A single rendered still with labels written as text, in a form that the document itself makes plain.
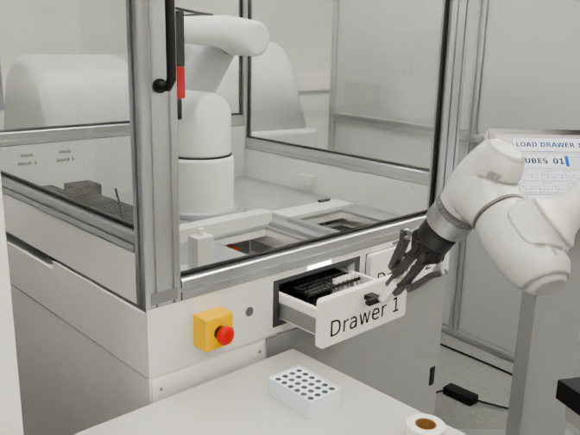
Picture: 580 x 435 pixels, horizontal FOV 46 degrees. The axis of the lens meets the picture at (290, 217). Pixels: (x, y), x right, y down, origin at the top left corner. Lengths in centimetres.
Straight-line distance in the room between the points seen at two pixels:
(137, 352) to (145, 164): 39
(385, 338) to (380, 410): 55
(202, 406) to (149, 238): 34
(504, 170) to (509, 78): 200
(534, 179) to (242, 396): 118
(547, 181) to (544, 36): 108
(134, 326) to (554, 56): 223
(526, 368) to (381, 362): 66
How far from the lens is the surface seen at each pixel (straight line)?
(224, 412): 135
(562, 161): 224
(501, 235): 119
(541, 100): 313
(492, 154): 124
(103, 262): 146
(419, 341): 205
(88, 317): 157
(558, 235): 118
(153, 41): 125
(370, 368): 190
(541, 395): 248
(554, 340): 241
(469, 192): 125
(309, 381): 139
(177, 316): 138
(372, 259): 173
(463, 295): 352
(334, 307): 145
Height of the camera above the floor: 146
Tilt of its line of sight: 15 degrees down
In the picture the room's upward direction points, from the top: 1 degrees clockwise
